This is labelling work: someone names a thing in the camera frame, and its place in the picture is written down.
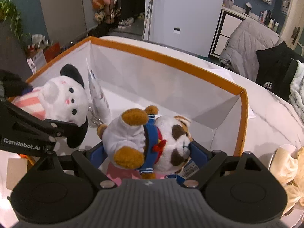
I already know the white panda plush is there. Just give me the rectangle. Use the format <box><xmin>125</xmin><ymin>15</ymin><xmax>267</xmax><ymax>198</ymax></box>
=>
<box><xmin>12</xmin><ymin>64</ymin><xmax>89</xmax><ymax>148</ymax></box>

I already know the brown cardboard small box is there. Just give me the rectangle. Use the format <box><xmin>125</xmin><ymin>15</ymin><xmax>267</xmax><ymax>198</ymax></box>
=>
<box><xmin>6</xmin><ymin>158</ymin><xmax>28</xmax><ymax>190</ymax></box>

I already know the sailor dog plush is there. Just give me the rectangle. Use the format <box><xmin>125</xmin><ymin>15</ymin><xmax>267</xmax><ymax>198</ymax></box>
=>
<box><xmin>97</xmin><ymin>105</ymin><xmax>193</xmax><ymax>179</ymax></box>

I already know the orange cardboard box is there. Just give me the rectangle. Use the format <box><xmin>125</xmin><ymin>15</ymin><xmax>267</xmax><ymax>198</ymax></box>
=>
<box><xmin>27</xmin><ymin>36</ymin><xmax>248</xmax><ymax>156</ymax></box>

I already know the white bowl with cloth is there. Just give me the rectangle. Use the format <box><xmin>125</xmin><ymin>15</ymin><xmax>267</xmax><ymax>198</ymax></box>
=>
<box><xmin>268</xmin><ymin>144</ymin><xmax>303</xmax><ymax>215</ymax></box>

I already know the light blue towel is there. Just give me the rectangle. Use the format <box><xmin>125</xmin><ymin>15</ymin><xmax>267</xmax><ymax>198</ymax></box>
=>
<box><xmin>288</xmin><ymin>60</ymin><xmax>304</xmax><ymax>121</ymax></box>

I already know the grey padded jacket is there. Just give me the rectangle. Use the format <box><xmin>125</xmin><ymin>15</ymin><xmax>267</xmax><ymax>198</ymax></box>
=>
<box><xmin>219</xmin><ymin>19</ymin><xmax>283</xmax><ymax>82</ymax></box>

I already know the black jacket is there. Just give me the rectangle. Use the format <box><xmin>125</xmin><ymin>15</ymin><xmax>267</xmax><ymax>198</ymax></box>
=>
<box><xmin>256</xmin><ymin>42</ymin><xmax>303</xmax><ymax>101</ymax></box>

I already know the basketball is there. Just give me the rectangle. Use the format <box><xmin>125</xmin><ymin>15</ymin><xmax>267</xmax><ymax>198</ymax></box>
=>
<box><xmin>92</xmin><ymin>0</ymin><xmax>105</xmax><ymax>11</ymax></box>

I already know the white cabinet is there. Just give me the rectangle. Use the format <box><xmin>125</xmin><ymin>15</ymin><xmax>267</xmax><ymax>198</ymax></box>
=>
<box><xmin>209</xmin><ymin>7</ymin><xmax>249</xmax><ymax>58</ymax></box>

